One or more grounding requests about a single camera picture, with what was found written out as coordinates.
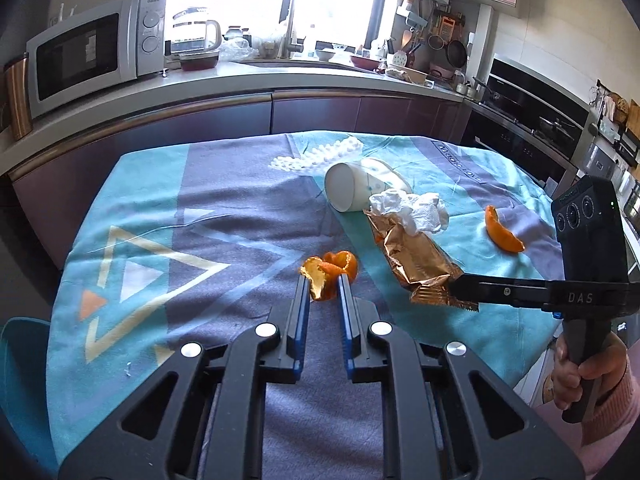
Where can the kitchen sink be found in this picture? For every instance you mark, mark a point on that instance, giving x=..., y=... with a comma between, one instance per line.
x=295, y=64

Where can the black integrated stove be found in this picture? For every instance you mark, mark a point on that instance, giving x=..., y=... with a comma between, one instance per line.
x=525, y=125

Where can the metal storage rack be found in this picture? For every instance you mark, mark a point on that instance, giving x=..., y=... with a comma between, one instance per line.
x=600, y=160

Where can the crumpled dotted paper cup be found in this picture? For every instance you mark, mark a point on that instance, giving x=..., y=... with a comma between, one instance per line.
x=387, y=172

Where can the teal plastic bin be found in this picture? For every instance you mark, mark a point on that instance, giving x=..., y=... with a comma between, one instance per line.
x=22, y=370

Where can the wall utensil shelf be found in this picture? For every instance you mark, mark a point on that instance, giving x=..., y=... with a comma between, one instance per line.
x=412, y=15

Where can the kitchen counter with cabinets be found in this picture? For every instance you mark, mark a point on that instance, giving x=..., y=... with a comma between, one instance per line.
x=200, y=115

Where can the dotted white paper cup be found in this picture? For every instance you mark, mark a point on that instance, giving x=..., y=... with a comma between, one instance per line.
x=345, y=187

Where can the gold snack wrapper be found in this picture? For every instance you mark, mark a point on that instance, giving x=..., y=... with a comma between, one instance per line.
x=415, y=260

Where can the black frying pan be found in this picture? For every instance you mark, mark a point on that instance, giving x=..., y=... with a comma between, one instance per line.
x=456, y=52

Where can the silver microwave oven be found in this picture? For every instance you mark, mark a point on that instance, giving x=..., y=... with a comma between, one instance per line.
x=75, y=60

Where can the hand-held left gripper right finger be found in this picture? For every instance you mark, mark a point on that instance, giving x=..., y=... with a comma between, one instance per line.
x=346, y=310

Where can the dark red lidded container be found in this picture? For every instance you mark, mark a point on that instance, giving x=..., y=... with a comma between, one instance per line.
x=199, y=61

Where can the small white bowl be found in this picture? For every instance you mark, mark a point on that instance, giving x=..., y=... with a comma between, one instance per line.
x=325, y=55

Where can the teal printed tablecloth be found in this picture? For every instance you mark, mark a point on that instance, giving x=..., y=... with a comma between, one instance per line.
x=150, y=200

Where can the person's right hand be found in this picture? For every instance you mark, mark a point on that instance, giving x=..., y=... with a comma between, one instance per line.
x=607, y=362

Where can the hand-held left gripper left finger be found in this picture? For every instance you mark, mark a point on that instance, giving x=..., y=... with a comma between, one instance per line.
x=299, y=310

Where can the red bowl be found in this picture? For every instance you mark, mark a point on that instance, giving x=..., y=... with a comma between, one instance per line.
x=365, y=62

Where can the orange peel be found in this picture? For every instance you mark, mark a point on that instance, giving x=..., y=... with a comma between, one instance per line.
x=500, y=235
x=317, y=277

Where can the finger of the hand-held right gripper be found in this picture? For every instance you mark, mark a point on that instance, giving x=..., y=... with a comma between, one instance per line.
x=500, y=291

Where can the white foam net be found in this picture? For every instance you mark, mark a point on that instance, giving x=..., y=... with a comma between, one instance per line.
x=320, y=152

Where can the clear plastic bag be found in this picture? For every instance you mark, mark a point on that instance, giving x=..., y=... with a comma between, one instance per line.
x=235, y=47

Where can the copper thermos tumbler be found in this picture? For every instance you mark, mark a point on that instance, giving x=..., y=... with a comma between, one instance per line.
x=19, y=100

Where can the crumpled white tissue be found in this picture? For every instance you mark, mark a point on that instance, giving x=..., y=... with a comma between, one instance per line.
x=420, y=212

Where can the person's right forearm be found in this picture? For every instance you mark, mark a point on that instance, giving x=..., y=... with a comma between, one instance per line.
x=615, y=425

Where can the steel kitchen faucet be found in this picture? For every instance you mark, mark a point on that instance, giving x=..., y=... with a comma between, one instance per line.
x=290, y=25

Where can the glass electric kettle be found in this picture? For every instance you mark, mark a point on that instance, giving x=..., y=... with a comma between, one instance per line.
x=192, y=35

